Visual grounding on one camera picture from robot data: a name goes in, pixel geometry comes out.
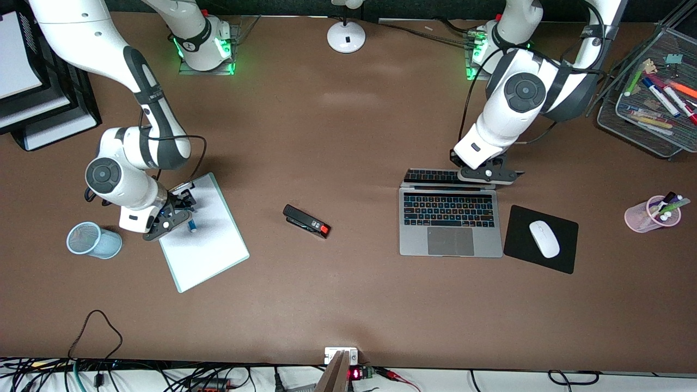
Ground white round lamp base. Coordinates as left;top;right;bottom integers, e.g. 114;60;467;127
327;0;366;54

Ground green marker white tip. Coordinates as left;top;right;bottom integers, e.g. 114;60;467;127
625;59;652;97

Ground small white box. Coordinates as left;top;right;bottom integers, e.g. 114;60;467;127
325;347;359;365

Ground black document tray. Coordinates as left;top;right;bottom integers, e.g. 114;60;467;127
0;10;102;152

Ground black mesh desk tray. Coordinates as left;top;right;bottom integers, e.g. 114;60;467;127
596;22;697;160

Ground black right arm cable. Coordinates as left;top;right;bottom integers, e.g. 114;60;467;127
137;106;209;188

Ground orange marker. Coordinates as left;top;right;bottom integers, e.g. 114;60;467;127
663;79;697;100

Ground white paper sheet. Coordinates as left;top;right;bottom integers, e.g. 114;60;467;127
161;175;248;291

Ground silver laptop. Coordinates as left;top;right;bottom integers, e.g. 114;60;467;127
399;168;526;258

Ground tangled black cables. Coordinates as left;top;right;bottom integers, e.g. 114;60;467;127
0;357;256;392

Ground red capped white marker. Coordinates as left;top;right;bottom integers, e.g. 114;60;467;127
662;86;697;126

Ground blue capped white marker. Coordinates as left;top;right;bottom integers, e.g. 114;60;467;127
641;76;682;118

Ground blue mesh pen cup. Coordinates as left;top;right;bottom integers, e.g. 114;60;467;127
66;221;123;260

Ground pink mesh pen cup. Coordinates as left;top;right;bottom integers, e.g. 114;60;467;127
625;195;682;234

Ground red wires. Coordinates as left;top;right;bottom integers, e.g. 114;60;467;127
376;366;423;392

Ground white paper stack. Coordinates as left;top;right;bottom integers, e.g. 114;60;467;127
0;12;43;100

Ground white computer mouse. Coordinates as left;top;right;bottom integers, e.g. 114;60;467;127
529;220;561;259

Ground black cable bundle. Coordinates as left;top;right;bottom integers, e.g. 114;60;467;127
378;18;485;50

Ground black power strip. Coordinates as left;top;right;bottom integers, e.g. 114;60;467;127
188;378;230;392

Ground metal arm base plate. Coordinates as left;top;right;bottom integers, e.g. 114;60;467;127
464;27;491;82
179;15;261;76

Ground pale yellow marker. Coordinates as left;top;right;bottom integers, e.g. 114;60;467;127
632;112;674;131

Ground black stapler red tip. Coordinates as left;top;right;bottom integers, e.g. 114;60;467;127
283;204;332;239

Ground white clipboard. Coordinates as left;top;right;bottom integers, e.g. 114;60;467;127
158;172;250;293

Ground brown wooden post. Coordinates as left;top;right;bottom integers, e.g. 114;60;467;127
315;350;351;392

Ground thin black looped cable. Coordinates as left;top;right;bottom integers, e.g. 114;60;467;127
68;309;124;361

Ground black coiled cable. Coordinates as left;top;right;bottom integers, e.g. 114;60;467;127
547;369;601;385

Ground black mouse pad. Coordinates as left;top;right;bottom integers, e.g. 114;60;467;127
503;205;579;275

